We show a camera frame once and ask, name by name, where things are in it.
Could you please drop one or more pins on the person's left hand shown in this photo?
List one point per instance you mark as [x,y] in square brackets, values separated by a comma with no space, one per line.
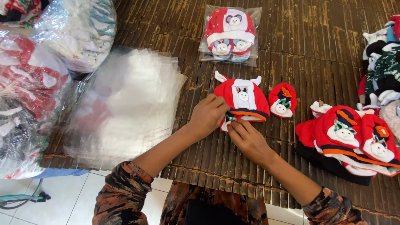
[206,117]

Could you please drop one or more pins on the person's right hand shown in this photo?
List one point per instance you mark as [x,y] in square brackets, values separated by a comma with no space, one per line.
[250,142]

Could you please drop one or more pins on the person's left fingers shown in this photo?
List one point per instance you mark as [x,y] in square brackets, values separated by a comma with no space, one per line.
[218,101]

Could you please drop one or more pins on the red white eared baby hat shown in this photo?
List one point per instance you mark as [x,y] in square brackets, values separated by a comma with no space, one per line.
[247,97]

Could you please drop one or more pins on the bagged red baby hat set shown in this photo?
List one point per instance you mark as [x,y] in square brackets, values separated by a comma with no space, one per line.
[230,31]

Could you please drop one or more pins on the stack of clear plastic bags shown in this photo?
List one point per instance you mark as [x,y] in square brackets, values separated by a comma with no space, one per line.
[131,106]

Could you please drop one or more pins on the brown bamboo slat mat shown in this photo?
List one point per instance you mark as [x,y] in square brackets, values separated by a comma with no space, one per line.
[312,56]

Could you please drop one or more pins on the person's brown patterned clothing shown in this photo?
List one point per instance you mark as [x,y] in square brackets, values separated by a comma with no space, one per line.
[215,206]

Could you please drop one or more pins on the pile of red baby hats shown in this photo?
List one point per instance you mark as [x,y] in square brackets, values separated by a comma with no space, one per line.
[347,140]

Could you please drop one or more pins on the large plastic sack of clothing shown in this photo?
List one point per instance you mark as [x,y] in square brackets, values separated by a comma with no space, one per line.
[78,31]
[18,11]
[28,103]

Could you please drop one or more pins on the heap of mixed baby clothing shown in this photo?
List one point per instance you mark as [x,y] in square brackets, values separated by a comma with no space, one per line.
[382,68]

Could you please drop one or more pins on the blue cloth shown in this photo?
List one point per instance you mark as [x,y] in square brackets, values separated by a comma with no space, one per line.
[59,172]

